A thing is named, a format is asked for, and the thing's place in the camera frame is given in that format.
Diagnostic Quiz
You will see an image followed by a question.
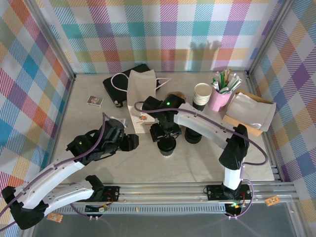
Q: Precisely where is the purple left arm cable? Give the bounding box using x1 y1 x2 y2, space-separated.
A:
0 112 111 229

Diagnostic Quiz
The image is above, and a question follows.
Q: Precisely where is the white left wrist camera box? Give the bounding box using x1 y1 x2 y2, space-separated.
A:
110 116 128 128

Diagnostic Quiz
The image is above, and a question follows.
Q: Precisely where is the black cable connector block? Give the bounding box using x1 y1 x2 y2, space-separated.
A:
226 201 245 220
85 203 109 220

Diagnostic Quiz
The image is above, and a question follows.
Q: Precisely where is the flat brown paper bag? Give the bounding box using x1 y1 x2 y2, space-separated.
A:
222 90 274 137

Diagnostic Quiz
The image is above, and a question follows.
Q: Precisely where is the black plastic cup lid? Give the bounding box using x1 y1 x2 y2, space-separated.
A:
158 138 177 152

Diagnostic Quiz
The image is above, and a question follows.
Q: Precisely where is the small orange tag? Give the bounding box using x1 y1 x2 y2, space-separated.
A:
264 197 279 207
46 212 64 223

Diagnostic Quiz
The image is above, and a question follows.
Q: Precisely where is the aluminium frame post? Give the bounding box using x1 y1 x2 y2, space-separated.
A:
29 0 77 81
246 0 297 78

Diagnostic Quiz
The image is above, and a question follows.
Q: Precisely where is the white paper wrapped straw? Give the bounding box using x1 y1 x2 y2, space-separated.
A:
228 74 239 89
226 78 242 94

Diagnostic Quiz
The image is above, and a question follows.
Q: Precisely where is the small colourful card pack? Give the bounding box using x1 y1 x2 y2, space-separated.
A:
87 95 104 107

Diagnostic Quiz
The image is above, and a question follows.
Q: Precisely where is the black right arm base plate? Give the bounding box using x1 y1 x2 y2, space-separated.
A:
206 184 252 201

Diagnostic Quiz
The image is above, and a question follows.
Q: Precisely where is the aluminium mounting rail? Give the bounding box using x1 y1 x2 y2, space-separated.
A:
27 182 297 205

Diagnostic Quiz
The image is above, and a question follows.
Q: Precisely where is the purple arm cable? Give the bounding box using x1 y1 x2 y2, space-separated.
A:
0 112 111 229
134 100 269 219

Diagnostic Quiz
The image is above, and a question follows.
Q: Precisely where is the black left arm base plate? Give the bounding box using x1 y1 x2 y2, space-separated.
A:
75 185 120 203

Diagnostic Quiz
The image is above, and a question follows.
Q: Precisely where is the plaid backdrop cloth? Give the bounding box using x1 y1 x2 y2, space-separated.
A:
0 0 73 237
40 0 279 74
251 0 316 205

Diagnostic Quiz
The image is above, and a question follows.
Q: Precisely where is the pink straw holder cup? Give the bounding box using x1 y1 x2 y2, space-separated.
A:
208 87 235 112

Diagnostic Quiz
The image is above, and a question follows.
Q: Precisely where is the stack of black cup lids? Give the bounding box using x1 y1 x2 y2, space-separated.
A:
184 127 203 145

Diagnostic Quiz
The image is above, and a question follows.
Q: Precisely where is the black paper coffee cup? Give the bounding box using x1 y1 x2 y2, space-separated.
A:
159 148 175 158

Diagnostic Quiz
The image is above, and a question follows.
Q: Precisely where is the stack of black paper cups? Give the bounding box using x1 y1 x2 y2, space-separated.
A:
192 83 212 111

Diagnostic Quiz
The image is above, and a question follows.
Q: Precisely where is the grey slotted cable duct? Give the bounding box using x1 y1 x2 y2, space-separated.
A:
39 206 228 215

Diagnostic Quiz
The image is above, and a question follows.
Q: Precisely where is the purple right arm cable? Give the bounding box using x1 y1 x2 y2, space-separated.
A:
134 100 269 219

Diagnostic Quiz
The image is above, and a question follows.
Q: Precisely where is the white flower print paper bag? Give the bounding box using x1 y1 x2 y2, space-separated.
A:
111 69 171 134

